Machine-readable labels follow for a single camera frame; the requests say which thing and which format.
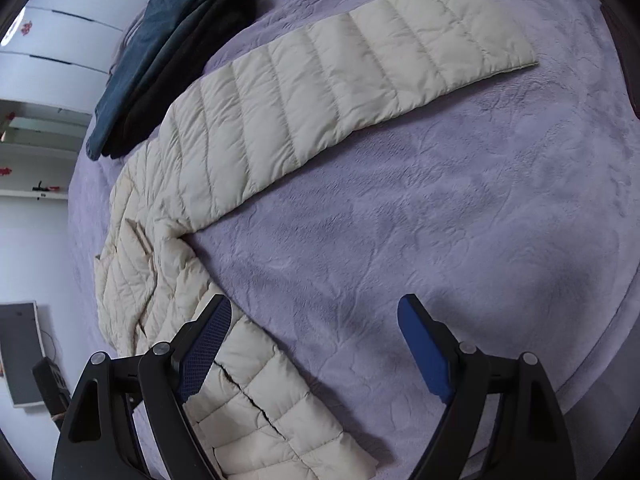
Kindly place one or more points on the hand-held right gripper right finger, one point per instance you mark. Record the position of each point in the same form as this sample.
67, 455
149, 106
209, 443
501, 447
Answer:
422, 345

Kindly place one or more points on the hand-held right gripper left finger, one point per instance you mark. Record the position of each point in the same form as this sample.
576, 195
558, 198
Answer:
207, 340

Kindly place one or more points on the cream quilted down jacket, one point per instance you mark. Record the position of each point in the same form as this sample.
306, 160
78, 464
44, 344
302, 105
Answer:
300, 85

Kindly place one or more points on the white-framed flat screen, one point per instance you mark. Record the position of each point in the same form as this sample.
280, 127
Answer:
17, 355

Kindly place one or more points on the purple plush blanket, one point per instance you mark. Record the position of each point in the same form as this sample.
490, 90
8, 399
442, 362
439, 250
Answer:
450, 185

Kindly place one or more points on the small black and red object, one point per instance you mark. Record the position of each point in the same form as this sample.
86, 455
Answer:
47, 188

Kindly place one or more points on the red paper decoration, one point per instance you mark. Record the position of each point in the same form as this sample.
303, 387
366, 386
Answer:
5, 170

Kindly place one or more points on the dark blue folded jeans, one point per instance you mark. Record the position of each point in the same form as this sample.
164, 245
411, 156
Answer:
145, 50

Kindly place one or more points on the black folded garment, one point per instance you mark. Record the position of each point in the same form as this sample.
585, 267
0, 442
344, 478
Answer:
200, 35

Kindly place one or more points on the white wardrobe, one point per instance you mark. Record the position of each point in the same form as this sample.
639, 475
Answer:
60, 45

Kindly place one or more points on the white wall shelf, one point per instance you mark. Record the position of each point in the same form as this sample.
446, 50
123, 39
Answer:
35, 150

